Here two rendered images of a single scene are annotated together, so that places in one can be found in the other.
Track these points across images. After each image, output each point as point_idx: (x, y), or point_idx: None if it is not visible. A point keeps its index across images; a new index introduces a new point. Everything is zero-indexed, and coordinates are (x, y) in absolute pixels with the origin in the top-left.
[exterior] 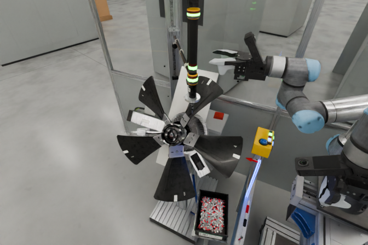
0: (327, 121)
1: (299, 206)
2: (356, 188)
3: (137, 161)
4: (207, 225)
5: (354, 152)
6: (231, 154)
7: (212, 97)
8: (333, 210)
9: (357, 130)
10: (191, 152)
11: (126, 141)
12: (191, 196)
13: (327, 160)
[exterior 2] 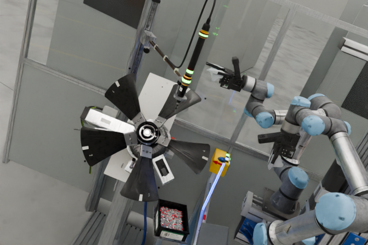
0: (275, 122)
1: (248, 216)
2: (285, 147)
3: (93, 161)
4: (168, 227)
5: (285, 124)
6: (201, 156)
7: (191, 103)
8: (274, 210)
9: (287, 113)
10: (156, 157)
11: (91, 135)
12: (154, 198)
13: (274, 134)
